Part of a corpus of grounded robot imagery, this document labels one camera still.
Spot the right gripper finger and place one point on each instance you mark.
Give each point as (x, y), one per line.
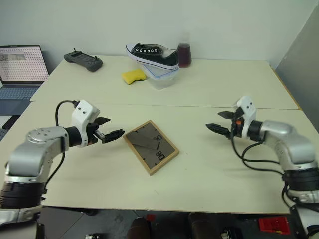
(219, 130)
(226, 115)

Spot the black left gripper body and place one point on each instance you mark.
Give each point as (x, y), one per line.
(91, 130)

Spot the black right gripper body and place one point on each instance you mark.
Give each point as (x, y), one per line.
(236, 129)

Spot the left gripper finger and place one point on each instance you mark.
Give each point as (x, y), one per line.
(103, 120)
(113, 135)

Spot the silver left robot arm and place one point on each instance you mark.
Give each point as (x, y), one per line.
(37, 149)

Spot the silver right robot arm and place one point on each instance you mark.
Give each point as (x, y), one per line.
(286, 139)

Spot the open laptop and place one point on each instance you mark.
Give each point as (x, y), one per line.
(21, 64)

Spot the wooden framed square clock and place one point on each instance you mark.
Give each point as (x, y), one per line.
(149, 147)

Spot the yellow sponge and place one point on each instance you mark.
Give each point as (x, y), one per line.
(133, 76)

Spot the black handheld controller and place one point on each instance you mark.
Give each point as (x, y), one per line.
(83, 59)

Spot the clear plastic container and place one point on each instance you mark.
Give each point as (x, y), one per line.
(162, 79)

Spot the bottle with dark liquid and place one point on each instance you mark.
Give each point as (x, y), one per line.
(184, 56)

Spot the black and white sneaker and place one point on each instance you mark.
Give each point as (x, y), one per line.
(159, 57)

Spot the grey partition panel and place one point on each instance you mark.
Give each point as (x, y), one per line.
(299, 62)

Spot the small red plastic part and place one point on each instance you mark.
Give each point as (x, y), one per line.
(150, 217)

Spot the dark rounded shape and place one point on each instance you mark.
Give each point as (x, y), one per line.
(138, 227)

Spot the large red plastic part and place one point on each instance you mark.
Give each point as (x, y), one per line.
(274, 225)

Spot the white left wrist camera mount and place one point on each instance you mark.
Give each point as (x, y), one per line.
(83, 114)

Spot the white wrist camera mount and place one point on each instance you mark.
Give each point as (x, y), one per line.
(248, 109)
(83, 114)

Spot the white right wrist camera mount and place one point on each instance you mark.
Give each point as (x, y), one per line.
(248, 109)

